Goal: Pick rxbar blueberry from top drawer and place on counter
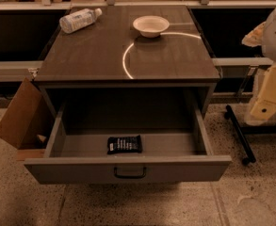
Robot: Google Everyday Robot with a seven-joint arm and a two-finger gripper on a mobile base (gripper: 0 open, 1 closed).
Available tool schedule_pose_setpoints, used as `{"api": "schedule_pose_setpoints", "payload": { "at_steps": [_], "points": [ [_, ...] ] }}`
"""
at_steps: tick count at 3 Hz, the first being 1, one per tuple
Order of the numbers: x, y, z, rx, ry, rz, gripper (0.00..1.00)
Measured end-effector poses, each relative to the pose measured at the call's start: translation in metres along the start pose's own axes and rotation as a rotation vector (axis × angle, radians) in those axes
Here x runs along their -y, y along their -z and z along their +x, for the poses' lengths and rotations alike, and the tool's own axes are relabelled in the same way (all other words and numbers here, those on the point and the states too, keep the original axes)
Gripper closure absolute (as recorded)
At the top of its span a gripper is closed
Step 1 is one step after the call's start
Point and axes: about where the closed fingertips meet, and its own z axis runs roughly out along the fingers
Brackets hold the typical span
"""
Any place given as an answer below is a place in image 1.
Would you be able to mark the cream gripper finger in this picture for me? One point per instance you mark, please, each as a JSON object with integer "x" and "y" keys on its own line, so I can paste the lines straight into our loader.
{"x": 254, "y": 38}
{"x": 265, "y": 103}

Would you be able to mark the dark rxbar blueberry wrapper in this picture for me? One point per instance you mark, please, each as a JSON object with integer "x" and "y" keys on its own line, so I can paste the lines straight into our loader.
{"x": 124, "y": 145}

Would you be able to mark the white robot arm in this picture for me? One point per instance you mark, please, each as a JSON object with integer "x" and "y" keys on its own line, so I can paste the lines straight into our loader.
{"x": 268, "y": 48}

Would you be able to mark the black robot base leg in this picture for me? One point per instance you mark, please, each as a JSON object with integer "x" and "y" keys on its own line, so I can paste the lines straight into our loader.
{"x": 249, "y": 158}

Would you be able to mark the open grey top drawer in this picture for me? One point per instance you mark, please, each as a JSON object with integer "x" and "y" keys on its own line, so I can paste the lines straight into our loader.
{"x": 78, "y": 152}

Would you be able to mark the white bowl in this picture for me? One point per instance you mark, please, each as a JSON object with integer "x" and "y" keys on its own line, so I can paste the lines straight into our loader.
{"x": 151, "y": 26}

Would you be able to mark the clear plastic water bottle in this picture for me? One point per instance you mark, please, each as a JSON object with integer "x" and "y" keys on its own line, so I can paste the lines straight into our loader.
{"x": 79, "y": 19}

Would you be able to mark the brown cardboard box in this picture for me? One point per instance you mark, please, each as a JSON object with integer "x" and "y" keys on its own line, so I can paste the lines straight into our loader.
{"x": 28, "y": 122}

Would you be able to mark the black drawer handle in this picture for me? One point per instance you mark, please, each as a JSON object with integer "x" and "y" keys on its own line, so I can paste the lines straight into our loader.
{"x": 129, "y": 173}

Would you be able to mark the grey horizontal rail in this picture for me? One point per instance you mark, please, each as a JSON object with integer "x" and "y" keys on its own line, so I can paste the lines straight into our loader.
{"x": 17, "y": 71}

